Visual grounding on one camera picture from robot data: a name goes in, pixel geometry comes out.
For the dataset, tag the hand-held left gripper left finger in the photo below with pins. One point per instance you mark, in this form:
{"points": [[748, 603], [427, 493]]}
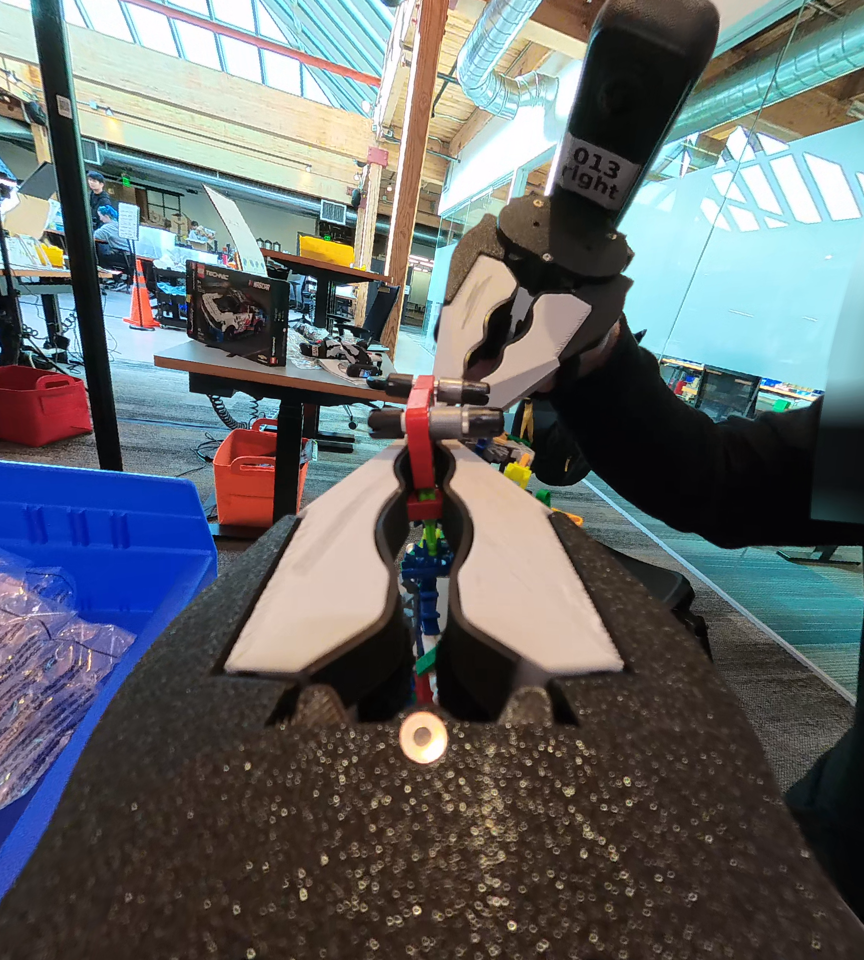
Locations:
{"points": [[312, 592]]}

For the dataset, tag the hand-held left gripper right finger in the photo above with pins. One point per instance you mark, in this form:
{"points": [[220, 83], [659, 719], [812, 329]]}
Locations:
{"points": [[529, 592]]}

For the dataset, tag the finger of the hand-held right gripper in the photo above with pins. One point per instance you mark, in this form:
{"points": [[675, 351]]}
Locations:
{"points": [[544, 337], [465, 315]]}

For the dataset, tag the green connector toy assembly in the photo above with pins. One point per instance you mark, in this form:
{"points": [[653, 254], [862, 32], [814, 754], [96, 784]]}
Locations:
{"points": [[422, 450]]}

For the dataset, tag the person's right forearm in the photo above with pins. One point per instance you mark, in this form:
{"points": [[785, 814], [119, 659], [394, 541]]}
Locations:
{"points": [[702, 465]]}

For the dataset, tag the black white toy car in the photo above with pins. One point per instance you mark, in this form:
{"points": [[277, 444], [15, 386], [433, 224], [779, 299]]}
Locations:
{"points": [[342, 352]]}

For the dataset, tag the yellow plastic bin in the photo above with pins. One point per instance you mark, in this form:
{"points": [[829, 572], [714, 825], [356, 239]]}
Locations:
{"points": [[327, 250]]}

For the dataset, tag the small blue plastic bin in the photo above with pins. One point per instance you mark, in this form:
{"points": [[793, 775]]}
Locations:
{"points": [[101, 510]]}

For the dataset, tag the black printed cardboard box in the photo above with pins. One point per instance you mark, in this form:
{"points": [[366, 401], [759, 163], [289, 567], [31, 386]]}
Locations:
{"points": [[236, 315]]}

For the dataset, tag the white foam board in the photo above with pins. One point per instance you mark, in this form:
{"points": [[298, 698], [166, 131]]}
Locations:
{"points": [[233, 225]]}

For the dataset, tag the clear plastic bag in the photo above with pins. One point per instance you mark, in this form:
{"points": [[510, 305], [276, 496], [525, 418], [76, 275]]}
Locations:
{"points": [[19, 660]]}

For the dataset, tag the orange traffic cone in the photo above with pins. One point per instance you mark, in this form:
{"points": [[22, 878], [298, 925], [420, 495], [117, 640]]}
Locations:
{"points": [[141, 300]]}

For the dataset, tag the red plastic crate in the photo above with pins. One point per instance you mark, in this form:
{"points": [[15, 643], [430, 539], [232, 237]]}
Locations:
{"points": [[19, 405]]}

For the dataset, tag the black pole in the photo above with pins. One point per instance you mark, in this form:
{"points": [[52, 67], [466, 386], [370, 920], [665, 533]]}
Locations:
{"points": [[75, 225]]}

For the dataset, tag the silver ventilation duct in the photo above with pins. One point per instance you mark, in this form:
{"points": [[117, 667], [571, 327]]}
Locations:
{"points": [[503, 67]]}

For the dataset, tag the wooden support post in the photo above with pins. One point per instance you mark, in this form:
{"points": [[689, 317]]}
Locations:
{"points": [[413, 187]]}

